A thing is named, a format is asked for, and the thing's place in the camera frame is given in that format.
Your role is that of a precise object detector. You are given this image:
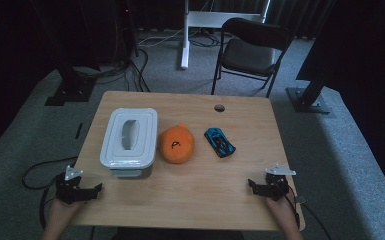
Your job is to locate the blue toy car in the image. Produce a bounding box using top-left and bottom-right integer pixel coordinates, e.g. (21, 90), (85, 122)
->
(203, 127), (237, 159)

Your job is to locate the person's dark clothing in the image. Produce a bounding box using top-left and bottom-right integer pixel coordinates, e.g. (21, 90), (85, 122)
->
(111, 227), (245, 240)

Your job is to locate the black folding chair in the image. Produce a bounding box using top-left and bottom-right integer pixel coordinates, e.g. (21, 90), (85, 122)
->
(211, 17), (295, 99)

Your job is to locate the person's left hand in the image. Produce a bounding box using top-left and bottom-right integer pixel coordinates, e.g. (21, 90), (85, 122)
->
(47, 198), (84, 229)

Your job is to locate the black metal stand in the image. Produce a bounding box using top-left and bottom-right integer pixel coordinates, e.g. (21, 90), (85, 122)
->
(285, 0), (339, 115)
(29, 0), (102, 107)

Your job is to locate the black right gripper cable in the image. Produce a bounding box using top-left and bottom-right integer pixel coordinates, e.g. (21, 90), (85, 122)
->
(284, 184), (333, 240)

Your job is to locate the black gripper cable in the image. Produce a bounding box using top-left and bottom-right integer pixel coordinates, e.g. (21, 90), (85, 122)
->
(21, 156), (80, 231)
(284, 184), (333, 240)

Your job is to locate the white floor cable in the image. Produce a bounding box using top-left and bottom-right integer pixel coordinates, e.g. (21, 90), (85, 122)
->
(137, 27), (186, 48)

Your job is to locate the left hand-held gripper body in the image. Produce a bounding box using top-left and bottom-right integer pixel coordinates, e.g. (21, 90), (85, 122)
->
(55, 165), (88, 205)

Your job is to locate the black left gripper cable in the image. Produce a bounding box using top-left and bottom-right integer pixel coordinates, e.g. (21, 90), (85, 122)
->
(21, 156), (80, 231)

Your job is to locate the bundle of black floor cables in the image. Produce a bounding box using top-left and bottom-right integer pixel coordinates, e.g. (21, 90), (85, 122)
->
(73, 48), (152, 93)

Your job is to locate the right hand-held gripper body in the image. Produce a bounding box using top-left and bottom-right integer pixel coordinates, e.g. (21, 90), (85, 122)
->
(264, 163), (297, 202)

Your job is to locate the orange plush toy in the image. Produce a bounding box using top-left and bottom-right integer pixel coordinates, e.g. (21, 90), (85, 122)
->
(157, 123), (196, 165)

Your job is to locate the dark curtain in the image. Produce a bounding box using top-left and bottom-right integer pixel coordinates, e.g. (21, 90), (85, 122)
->
(267, 0), (334, 40)

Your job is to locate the person's right hand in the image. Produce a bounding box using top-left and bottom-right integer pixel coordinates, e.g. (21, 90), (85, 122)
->
(264, 195), (298, 231)

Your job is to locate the white box lid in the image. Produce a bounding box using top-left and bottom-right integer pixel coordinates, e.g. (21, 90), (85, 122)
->
(99, 107), (159, 170)

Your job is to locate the brown transparent storage box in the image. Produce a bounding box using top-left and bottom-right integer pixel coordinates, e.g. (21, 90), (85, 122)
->
(109, 162), (155, 179)

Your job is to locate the white desk frame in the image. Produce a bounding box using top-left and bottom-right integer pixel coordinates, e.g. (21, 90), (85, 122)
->
(180, 0), (272, 70)

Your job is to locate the dark equipment tower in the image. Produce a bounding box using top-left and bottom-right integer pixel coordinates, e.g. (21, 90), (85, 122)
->
(112, 0), (139, 63)

